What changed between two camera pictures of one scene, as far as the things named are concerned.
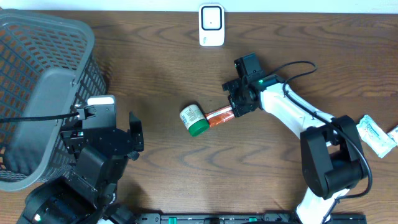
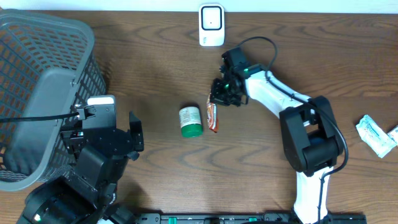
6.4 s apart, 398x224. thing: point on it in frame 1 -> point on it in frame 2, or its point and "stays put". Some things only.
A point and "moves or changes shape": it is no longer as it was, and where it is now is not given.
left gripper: (137, 142) stays put
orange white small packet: (393, 134) stays put
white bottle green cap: (194, 120) moves or changes shape
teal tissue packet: (377, 138) stays put
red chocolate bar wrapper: (220, 116) -> (212, 115)
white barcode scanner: (211, 25) stays put
